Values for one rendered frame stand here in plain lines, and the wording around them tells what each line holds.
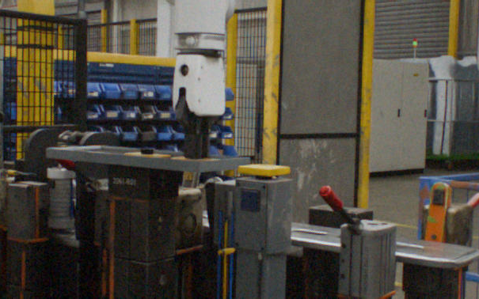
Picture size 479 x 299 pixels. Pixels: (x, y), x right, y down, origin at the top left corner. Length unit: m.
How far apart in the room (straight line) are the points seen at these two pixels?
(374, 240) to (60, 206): 0.73
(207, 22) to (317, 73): 3.65
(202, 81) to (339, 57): 3.84
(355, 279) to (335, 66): 3.80
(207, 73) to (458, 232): 0.63
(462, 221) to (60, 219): 0.84
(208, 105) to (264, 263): 0.27
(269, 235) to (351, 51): 4.03
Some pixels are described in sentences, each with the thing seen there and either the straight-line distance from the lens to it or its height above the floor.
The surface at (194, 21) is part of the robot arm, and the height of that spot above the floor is 1.39.
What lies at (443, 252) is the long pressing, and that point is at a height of 1.00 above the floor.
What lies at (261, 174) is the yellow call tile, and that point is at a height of 1.15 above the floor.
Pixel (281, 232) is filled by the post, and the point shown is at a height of 1.06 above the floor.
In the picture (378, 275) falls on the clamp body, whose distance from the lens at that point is 1.30.
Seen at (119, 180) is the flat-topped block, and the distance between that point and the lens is 1.37.
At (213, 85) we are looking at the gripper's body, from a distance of 1.28.
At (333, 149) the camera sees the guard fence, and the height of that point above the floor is 0.96.
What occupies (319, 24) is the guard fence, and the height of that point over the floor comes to 1.74.
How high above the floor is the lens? 1.26
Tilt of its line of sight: 4 degrees down
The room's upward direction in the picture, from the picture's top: 1 degrees clockwise
